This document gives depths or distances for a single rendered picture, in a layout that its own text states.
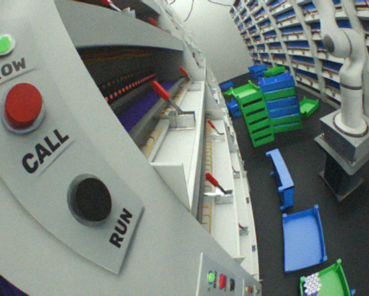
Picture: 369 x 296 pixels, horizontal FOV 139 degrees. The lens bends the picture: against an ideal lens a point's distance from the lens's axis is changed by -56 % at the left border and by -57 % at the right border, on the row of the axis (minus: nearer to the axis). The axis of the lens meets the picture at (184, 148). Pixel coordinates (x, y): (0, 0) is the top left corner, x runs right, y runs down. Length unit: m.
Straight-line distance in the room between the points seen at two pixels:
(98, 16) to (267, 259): 0.92
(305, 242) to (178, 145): 0.79
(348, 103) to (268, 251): 0.76
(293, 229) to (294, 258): 0.16
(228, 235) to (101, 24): 0.37
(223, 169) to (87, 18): 0.43
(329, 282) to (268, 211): 0.58
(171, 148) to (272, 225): 0.79
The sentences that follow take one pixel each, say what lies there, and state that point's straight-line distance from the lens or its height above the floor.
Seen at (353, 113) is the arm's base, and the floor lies 0.47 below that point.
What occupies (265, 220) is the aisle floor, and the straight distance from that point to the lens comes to 0.93.
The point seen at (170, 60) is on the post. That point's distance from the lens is 0.69.
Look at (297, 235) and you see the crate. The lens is 0.88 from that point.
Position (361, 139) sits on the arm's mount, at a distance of 0.78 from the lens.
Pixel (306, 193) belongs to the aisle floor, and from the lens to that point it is 1.01.
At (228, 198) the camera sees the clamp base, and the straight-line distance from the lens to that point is 0.36.
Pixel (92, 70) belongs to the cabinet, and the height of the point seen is 0.95.
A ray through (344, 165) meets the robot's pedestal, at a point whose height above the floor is 0.28.
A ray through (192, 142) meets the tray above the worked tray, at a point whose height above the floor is 0.74.
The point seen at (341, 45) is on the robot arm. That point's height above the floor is 0.75.
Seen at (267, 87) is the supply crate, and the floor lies 0.43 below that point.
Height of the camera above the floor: 0.83
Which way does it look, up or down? 26 degrees down
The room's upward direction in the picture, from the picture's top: 31 degrees counter-clockwise
